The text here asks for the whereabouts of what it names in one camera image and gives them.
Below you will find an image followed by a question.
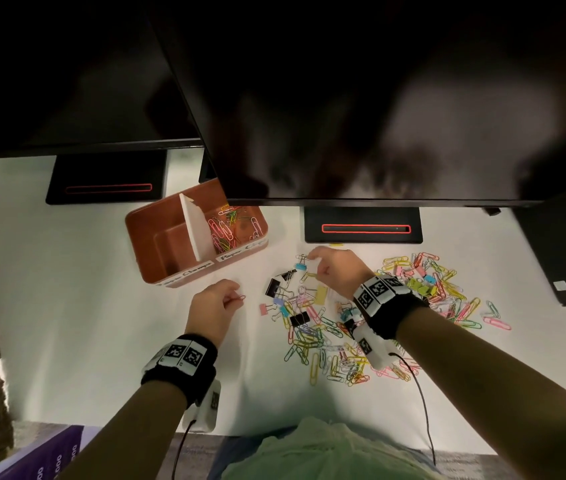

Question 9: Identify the person's left forearm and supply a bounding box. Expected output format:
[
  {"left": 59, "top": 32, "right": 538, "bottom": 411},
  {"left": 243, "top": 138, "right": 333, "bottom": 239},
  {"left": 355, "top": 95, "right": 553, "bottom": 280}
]
[{"left": 57, "top": 380, "right": 189, "bottom": 480}]

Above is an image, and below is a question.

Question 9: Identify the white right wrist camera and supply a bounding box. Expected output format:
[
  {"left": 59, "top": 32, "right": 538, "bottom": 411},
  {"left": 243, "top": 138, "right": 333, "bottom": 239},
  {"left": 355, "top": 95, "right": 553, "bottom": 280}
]
[{"left": 351, "top": 322, "right": 405, "bottom": 372}]

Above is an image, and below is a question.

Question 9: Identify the purple box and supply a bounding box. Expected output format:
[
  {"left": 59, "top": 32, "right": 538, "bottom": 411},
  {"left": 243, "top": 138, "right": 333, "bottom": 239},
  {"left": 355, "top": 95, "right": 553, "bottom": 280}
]
[{"left": 0, "top": 425, "right": 101, "bottom": 480}]

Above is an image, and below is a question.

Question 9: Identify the person's right forearm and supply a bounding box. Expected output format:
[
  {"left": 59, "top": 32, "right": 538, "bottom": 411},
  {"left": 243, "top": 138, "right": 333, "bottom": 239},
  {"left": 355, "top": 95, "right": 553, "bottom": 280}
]
[{"left": 395, "top": 306, "right": 566, "bottom": 480}]

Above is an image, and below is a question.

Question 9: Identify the brown organizer box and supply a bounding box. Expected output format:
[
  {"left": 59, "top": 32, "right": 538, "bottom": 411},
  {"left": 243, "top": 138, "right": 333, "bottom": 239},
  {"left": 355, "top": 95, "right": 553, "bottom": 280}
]
[{"left": 124, "top": 178, "right": 269, "bottom": 288}]

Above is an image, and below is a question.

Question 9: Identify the person's right hand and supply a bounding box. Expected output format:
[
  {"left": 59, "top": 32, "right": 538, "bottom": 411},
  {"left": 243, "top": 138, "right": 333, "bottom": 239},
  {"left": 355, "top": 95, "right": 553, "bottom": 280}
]
[{"left": 306, "top": 246, "right": 376, "bottom": 300}]

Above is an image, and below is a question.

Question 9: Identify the black right wristband with markers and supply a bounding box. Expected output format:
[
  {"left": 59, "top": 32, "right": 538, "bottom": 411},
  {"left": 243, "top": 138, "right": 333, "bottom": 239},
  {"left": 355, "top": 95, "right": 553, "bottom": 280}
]
[{"left": 352, "top": 274, "right": 430, "bottom": 341}]

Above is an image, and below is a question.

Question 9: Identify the black right camera cable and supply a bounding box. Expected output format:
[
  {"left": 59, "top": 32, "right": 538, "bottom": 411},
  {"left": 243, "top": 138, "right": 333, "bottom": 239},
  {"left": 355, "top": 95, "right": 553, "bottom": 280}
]
[{"left": 388, "top": 352, "right": 437, "bottom": 467}]

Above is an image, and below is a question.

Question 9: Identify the pile of colourful paper clips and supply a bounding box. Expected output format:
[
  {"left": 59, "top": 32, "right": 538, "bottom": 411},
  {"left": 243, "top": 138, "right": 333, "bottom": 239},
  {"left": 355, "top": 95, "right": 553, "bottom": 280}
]
[{"left": 260, "top": 251, "right": 513, "bottom": 387}]

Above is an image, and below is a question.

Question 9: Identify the group of pastel binder clips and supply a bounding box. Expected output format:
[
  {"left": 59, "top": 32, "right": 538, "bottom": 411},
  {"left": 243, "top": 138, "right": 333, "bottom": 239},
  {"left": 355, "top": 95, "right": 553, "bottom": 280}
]
[{"left": 259, "top": 255, "right": 439, "bottom": 325}]

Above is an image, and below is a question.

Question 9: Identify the large black monitor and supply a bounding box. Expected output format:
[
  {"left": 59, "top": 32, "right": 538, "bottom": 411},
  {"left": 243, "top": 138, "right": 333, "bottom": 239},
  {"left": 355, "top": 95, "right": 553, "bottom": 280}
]
[{"left": 150, "top": 0, "right": 566, "bottom": 208}]

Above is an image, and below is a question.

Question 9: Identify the black left camera cable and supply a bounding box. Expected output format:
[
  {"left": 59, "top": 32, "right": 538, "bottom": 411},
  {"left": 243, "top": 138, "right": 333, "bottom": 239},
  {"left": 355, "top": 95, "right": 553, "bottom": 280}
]
[{"left": 171, "top": 419, "right": 198, "bottom": 480}]

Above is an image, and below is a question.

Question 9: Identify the small black monitor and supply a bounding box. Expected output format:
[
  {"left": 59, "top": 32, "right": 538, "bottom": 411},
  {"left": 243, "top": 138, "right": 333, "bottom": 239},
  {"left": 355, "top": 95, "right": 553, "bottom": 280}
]
[{"left": 0, "top": 0, "right": 205, "bottom": 161}]

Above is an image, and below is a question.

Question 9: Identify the black wristband with markers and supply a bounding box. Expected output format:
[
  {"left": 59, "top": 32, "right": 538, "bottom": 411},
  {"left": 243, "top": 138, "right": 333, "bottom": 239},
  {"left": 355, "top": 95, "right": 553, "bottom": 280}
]
[
  {"left": 140, "top": 333, "right": 219, "bottom": 408},
  {"left": 352, "top": 274, "right": 430, "bottom": 341}
]

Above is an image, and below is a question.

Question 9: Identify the black monitor base red stripe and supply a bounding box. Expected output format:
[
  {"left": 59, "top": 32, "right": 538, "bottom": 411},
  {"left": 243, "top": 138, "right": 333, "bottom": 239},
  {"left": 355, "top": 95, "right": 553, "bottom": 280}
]
[
  {"left": 45, "top": 150, "right": 168, "bottom": 206},
  {"left": 304, "top": 207, "right": 424, "bottom": 245}
]

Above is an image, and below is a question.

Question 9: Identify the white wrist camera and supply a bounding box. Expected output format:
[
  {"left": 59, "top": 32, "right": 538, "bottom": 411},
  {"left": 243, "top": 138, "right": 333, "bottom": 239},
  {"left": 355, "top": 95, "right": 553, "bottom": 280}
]
[
  {"left": 351, "top": 322, "right": 405, "bottom": 372},
  {"left": 181, "top": 379, "right": 223, "bottom": 435}
]

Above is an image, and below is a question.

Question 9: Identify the person's left hand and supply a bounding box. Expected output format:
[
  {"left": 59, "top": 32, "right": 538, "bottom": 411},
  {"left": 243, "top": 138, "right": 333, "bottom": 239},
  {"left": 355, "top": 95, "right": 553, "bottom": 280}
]
[{"left": 184, "top": 279, "right": 246, "bottom": 348}]

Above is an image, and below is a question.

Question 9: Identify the white box divider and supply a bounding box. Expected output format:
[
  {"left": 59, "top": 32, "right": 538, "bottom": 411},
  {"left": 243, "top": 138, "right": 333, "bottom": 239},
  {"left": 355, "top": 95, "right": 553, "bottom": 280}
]
[{"left": 179, "top": 193, "right": 218, "bottom": 263}]

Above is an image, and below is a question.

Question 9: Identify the black left wristband with markers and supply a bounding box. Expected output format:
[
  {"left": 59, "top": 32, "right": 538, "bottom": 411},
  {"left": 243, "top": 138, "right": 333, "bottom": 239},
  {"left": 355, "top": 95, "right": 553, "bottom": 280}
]
[{"left": 140, "top": 333, "right": 219, "bottom": 408}]

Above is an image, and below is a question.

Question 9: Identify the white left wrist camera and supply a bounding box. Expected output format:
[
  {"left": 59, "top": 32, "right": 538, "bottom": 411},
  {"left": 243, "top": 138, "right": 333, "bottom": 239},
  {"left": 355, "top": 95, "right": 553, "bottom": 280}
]
[{"left": 181, "top": 379, "right": 223, "bottom": 435}]

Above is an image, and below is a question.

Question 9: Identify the black camera cable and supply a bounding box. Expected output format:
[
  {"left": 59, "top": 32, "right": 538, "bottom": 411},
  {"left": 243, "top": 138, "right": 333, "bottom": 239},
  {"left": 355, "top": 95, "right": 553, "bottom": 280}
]
[
  {"left": 388, "top": 352, "right": 437, "bottom": 467},
  {"left": 171, "top": 419, "right": 198, "bottom": 480}
]

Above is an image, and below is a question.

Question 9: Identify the light green shirt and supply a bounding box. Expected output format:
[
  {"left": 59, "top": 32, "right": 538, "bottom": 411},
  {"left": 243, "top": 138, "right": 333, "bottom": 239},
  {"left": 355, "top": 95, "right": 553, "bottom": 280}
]
[{"left": 220, "top": 416, "right": 446, "bottom": 480}]

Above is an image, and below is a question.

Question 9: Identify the heap of sorted paper clips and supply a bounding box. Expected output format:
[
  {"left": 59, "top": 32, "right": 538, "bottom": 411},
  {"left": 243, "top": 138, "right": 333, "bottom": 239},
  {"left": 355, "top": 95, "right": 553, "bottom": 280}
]
[{"left": 206, "top": 205, "right": 263, "bottom": 255}]

